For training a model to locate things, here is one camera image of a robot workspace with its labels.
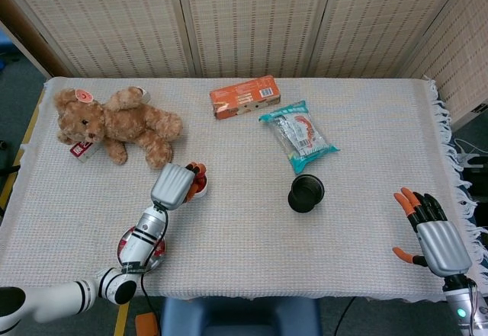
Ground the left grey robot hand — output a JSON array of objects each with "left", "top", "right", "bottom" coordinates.
[{"left": 150, "top": 162, "right": 209, "bottom": 211}]

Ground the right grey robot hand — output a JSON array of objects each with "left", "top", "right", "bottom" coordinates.
[{"left": 392, "top": 187, "right": 473, "bottom": 278}]

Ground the white paper cup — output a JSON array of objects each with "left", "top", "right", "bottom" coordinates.
[{"left": 189, "top": 171, "right": 210, "bottom": 200}]

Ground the round metal plate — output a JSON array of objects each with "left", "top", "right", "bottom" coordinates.
[{"left": 116, "top": 227, "right": 168, "bottom": 273}]

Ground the brown teddy bear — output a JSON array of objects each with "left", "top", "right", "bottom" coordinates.
[{"left": 53, "top": 85, "right": 184, "bottom": 170}]

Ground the white woven tablecloth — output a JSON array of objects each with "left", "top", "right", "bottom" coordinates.
[{"left": 0, "top": 75, "right": 488, "bottom": 303}]

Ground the orange biscuit box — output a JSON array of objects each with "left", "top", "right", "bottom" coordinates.
[{"left": 209, "top": 75, "right": 281, "bottom": 120}]

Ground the teal snack packet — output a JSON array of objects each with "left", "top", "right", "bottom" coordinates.
[{"left": 258, "top": 100, "right": 339, "bottom": 175}]

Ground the orange block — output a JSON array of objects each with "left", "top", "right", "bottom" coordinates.
[{"left": 136, "top": 312, "right": 158, "bottom": 336}]

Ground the woven folding screen panel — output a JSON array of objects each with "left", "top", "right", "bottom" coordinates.
[
  {"left": 0, "top": 0, "right": 199, "bottom": 79},
  {"left": 400, "top": 0, "right": 488, "bottom": 131},
  {"left": 307, "top": 0, "right": 472, "bottom": 79},
  {"left": 174, "top": 0, "right": 339, "bottom": 79}
]

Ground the brown wooden board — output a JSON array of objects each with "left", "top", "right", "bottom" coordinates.
[{"left": 0, "top": 0, "right": 72, "bottom": 80}]

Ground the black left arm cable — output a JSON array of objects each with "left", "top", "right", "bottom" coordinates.
[{"left": 140, "top": 203, "right": 170, "bottom": 336}]

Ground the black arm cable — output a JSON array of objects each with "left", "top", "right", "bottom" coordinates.
[
  {"left": 465, "top": 279, "right": 483, "bottom": 336},
  {"left": 140, "top": 203, "right": 170, "bottom": 336}
]

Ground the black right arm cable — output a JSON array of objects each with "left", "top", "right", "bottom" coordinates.
[{"left": 465, "top": 279, "right": 483, "bottom": 336}]

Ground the white cable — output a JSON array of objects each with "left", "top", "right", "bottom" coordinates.
[{"left": 453, "top": 140, "right": 487, "bottom": 162}]

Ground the thin black floor cable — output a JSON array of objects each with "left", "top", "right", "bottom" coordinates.
[{"left": 335, "top": 296, "right": 355, "bottom": 336}]

